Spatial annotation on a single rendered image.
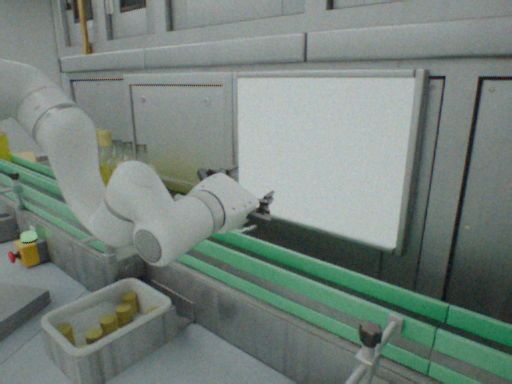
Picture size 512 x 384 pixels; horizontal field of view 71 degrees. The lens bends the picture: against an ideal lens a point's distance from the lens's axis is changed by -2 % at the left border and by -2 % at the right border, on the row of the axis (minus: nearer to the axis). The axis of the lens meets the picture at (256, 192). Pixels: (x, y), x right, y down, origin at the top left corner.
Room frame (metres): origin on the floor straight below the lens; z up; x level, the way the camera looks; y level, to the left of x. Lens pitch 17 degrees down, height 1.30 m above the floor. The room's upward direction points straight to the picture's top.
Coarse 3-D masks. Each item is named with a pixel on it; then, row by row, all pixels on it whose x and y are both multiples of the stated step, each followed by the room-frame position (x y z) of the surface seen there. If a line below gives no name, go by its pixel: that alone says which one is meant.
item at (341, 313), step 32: (0, 160) 1.60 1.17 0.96; (192, 256) 0.76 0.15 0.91; (224, 256) 0.69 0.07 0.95; (256, 288) 0.63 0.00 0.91; (288, 288) 0.58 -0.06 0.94; (320, 288) 0.54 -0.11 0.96; (320, 320) 0.54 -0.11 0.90; (352, 320) 0.51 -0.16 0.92; (384, 320) 0.47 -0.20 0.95; (416, 320) 0.45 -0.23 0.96; (384, 352) 0.47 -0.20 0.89; (416, 352) 0.44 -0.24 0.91; (448, 352) 0.41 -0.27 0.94; (480, 352) 0.39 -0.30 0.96
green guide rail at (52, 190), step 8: (0, 168) 1.54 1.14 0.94; (8, 168) 1.47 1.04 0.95; (16, 168) 1.42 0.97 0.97; (8, 176) 1.49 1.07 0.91; (24, 176) 1.35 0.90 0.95; (32, 176) 1.29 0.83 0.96; (24, 184) 1.37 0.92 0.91; (32, 184) 1.31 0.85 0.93; (40, 184) 1.25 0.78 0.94; (48, 184) 1.20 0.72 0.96; (56, 184) 1.18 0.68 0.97; (40, 192) 1.27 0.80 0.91; (48, 192) 1.22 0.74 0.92; (56, 192) 1.16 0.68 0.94; (56, 200) 1.18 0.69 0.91; (64, 200) 1.13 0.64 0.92
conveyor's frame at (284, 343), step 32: (32, 224) 1.09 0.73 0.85; (64, 256) 0.95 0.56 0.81; (96, 256) 0.82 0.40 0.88; (96, 288) 0.83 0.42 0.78; (192, 288) 0.73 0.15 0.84; (224, 288) 0.67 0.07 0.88; (224, 320) 0.67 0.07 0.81; (256, 320) 0.61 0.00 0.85; (288, 320) 0.57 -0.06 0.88; (256, 352) 0.61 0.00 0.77; (288, 352) 0.56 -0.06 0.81; (320, 352) 0.52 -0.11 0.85; (352, 352) 0.48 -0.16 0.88
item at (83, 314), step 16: (112, 288) 0.74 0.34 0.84; (128, 288) 0.77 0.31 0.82; (144, 288) 0.74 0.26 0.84; (80, 304) 0.68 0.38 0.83; (96, 304) 0.70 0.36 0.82; (112, 304) 0.73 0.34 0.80; (144, 304) 0.74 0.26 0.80; (160, 304) 0.70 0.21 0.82; (48, 320) 0.62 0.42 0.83; (64, 320) 0.65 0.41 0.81; (80, 320) 0.67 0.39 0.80; (96, 320) 0.70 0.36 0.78; (144, 320) 0.62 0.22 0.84; (80, 336) 0.65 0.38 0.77; (112, 336) 0.57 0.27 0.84; (80, 352) 0.52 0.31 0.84
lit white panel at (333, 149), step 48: (240, 96) 0.88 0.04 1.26; (288, 96) 0.79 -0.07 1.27; (336, 96) 0.72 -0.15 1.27; (384, 96) 0.66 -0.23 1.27; (240, 144) 0.88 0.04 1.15; (288, 144) 0.79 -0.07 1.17; (336, 144) 0.71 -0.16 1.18; (384, 144) 0.65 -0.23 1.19; (288, 192) 0.79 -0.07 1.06; (336, 192) 0.71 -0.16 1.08; (384, 192) 0.65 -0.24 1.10; (384, 240) 0.64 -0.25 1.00
